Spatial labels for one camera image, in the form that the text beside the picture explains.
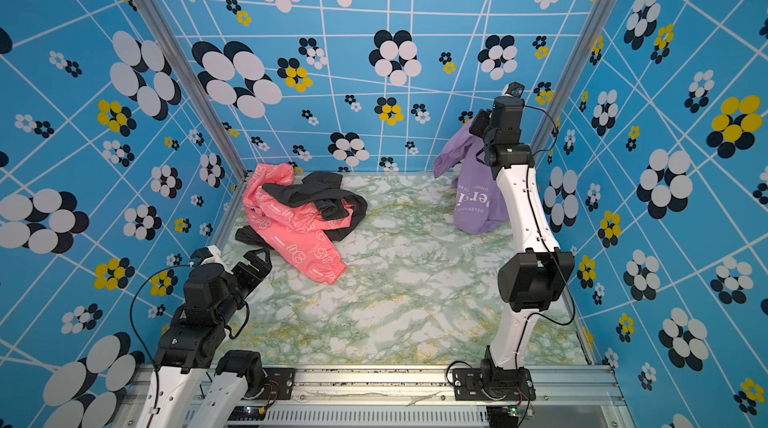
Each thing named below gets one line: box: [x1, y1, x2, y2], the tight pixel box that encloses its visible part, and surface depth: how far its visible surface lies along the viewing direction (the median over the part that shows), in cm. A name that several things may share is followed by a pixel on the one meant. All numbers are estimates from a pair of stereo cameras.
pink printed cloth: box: [242, 163, 352, 285], surface depth 96 cm
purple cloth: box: [433, 119, 509, 235], surface depth 97 cm
